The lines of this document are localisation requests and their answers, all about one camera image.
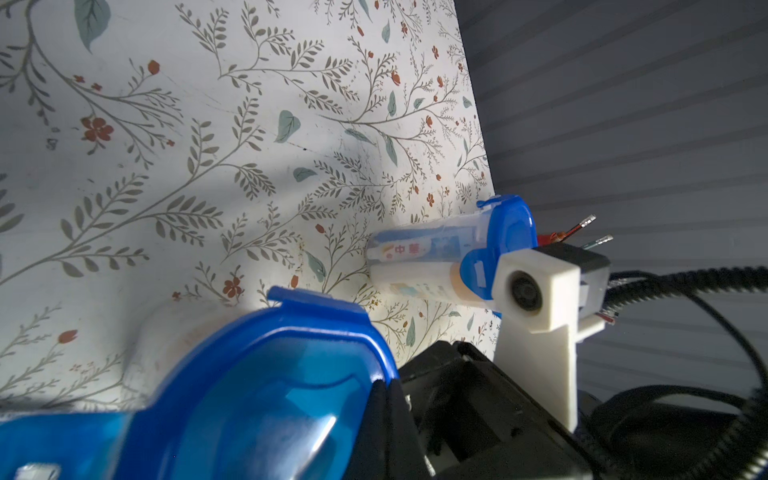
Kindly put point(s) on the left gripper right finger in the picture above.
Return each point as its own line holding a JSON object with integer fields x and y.
{"x": 405, "y": 458}

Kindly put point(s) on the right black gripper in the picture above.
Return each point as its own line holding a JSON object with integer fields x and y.
{"x": 678, "y": 432}

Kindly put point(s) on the blue-lid clear jar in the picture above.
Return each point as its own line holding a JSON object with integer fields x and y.
{"x": 453, "y": 259}
{"x": 279, "y": 393}

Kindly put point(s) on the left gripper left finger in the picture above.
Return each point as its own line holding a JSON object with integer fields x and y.
{"x": 368, "y": 459}

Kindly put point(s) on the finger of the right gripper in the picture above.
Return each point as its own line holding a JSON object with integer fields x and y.
{"x": 474, "y": 422}

